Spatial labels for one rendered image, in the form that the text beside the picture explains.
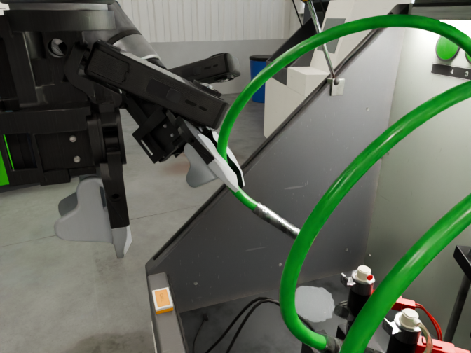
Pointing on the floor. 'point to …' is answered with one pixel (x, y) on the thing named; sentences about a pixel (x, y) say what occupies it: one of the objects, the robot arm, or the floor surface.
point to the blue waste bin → (256, 64)
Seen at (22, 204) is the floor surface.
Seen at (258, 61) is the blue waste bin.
